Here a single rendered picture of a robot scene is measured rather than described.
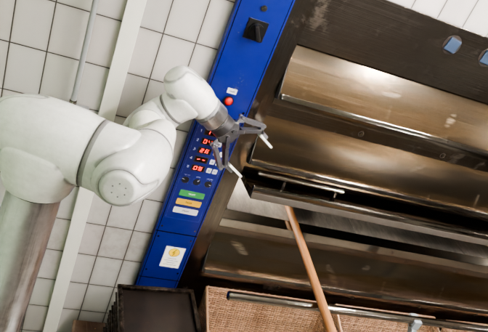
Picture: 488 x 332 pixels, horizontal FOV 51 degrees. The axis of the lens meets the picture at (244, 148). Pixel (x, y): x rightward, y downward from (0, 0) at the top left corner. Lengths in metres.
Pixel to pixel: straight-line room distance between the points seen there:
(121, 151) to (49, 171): 0.13
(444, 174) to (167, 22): 1.22
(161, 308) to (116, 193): 1.07
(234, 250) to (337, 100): 0.73
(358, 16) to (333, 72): 0.20
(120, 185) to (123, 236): 1.08
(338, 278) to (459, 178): 0.65
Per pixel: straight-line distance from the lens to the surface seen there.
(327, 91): 1.71
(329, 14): 1.61
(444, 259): 2.45
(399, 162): 2.00
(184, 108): 1.43
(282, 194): 1.71
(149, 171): 0.89
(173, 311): 1.92
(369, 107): 1.78
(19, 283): 1.09
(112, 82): 1.59
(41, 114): 0.94
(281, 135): 1.76
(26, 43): 1.59
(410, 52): 1.77
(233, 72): 1.57
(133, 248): 1.99
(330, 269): 2.24
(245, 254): 2.07
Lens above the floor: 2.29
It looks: 27 degrees down
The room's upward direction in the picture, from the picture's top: 23 degrees clockwise
